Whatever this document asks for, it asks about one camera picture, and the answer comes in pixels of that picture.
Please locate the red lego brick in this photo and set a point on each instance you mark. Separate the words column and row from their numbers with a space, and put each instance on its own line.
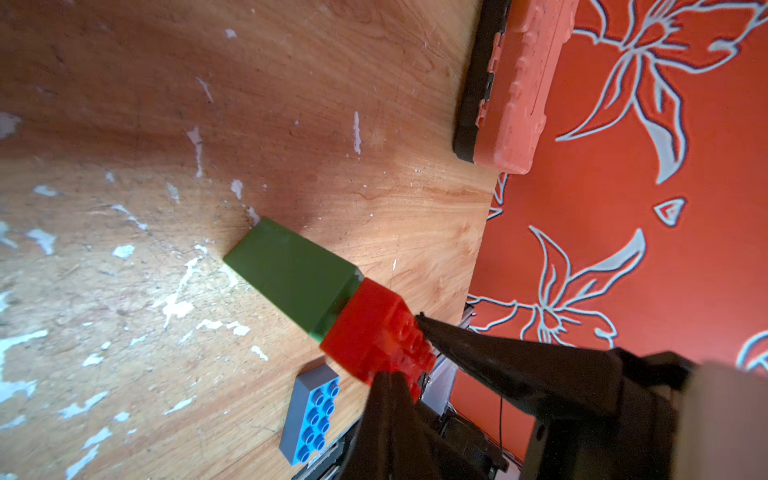
column 376, row 332

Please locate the blue lego brick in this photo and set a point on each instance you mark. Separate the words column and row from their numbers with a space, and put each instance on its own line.
column 310, row 409

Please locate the tall green lego brick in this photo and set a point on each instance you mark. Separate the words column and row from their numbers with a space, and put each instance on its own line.
column 308, row 283

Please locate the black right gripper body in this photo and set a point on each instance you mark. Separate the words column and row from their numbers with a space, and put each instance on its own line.
column 715, row 427

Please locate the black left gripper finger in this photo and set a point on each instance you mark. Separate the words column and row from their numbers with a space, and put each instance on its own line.
column 392, row 442

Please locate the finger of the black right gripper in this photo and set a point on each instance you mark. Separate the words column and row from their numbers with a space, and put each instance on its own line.
column 539, row 379

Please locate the orange plastic tool case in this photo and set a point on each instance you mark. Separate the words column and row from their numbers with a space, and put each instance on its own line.
column 501, row 114

